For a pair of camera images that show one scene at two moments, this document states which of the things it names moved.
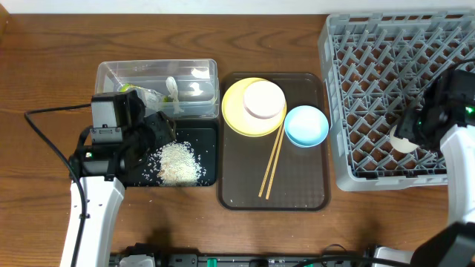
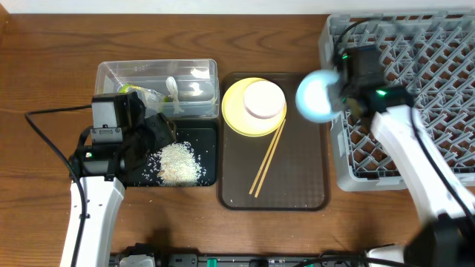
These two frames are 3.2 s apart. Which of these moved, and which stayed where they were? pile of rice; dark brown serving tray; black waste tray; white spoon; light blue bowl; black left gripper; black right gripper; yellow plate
Moved: light blue bowl; black right gripper
Stayed: black waste tray; white spoon; dark brown serving tray; pile of rice; black left gripper; yellow plate
